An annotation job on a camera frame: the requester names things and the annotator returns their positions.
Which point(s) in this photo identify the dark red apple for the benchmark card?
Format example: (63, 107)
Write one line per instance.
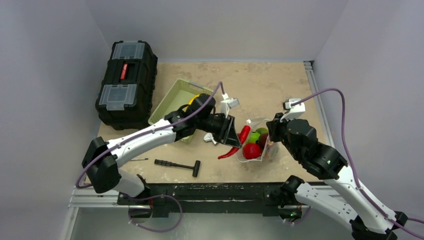
(262, 140)

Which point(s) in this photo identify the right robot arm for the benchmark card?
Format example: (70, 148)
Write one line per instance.
(366, 216)

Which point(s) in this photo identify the green watermelon toy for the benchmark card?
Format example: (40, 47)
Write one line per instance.
(253, 137)

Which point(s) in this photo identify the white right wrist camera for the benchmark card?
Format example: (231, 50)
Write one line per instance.
(292, 111)

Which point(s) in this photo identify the yellow banana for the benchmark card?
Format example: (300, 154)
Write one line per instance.
(191, 101)

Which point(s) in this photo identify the pale green perforated basket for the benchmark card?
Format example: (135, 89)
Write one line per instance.
(181, 92)

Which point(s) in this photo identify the red handled adjustable wrench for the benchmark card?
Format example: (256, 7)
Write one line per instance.
(208, 137)

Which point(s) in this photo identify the red tomato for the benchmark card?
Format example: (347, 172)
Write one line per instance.
(251, 151)

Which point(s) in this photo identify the black plastic toolbox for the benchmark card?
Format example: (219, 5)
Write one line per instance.
(125, 97)

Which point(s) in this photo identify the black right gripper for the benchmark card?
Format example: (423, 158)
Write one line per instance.
(274, 126)

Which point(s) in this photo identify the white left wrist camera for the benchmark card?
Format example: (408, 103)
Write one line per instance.
(227, 104)

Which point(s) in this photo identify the green bell pepper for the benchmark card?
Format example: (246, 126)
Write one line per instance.
(262, 130)

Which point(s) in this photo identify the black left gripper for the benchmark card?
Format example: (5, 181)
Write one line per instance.
(226, 134)

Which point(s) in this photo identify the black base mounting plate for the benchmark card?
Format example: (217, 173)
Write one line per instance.
(270, 199)

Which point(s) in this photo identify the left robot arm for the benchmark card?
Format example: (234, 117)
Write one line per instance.
(103, 160)

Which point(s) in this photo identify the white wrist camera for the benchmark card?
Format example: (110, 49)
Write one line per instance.
(227, 104)
(292, 111)

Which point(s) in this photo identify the black hammer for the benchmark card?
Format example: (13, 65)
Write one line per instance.
(195, 169)

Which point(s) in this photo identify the clear zip top bag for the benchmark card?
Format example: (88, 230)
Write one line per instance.
(271, 150)

